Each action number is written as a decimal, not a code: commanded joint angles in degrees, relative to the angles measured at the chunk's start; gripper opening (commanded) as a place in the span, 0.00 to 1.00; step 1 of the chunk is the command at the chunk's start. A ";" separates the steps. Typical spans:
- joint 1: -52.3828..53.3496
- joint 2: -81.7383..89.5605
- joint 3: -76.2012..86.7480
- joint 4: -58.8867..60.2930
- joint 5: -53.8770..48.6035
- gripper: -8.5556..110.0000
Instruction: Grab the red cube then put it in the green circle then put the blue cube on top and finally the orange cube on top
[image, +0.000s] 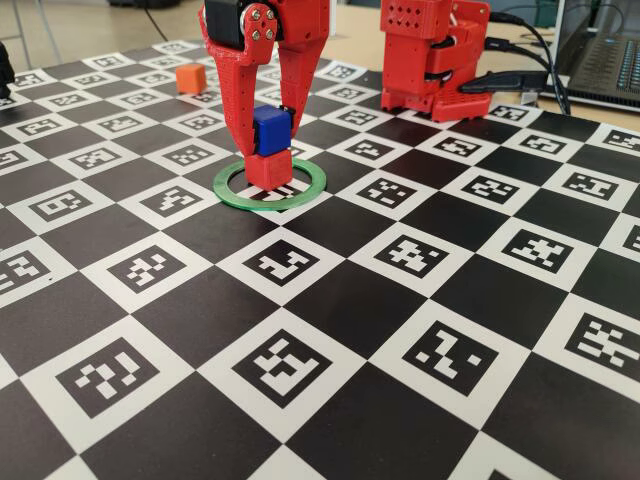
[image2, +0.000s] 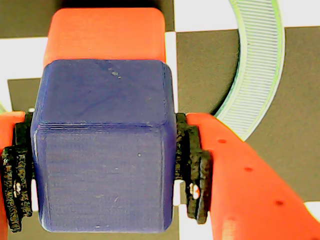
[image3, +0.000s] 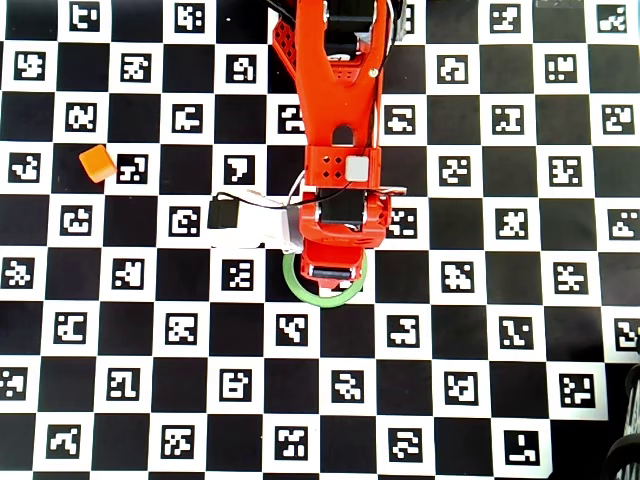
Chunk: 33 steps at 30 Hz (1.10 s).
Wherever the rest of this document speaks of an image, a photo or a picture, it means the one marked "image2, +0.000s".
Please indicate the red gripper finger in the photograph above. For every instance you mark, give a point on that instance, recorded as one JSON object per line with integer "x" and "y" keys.
{"x": 12, "y": 175}
{"x": 237, "y": 187}

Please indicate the blue cube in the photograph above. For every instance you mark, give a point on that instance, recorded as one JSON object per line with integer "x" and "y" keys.
{"x": 100, "y": 162}

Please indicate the red cube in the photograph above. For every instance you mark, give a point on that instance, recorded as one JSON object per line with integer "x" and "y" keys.
{"x": 105, "y": 35}

